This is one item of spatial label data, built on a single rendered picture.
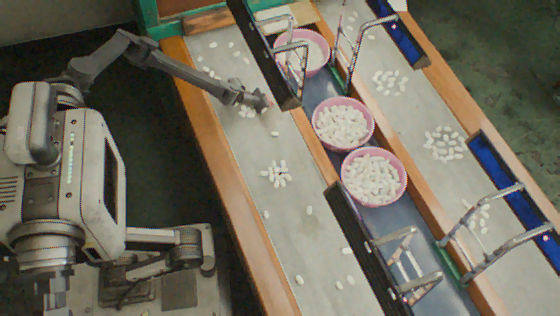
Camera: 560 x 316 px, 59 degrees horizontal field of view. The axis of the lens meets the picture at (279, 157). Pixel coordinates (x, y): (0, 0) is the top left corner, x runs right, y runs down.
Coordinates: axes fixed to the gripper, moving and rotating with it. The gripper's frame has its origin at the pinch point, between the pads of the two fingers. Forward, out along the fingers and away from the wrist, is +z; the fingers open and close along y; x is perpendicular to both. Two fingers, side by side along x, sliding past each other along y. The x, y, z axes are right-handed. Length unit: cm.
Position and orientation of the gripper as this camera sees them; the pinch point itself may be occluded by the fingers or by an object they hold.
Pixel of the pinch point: (272, 103)
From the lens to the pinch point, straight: 219.1
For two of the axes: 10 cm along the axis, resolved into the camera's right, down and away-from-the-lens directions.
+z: 6.8, 0.9, 7.3
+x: -6.3, 5.9, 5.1
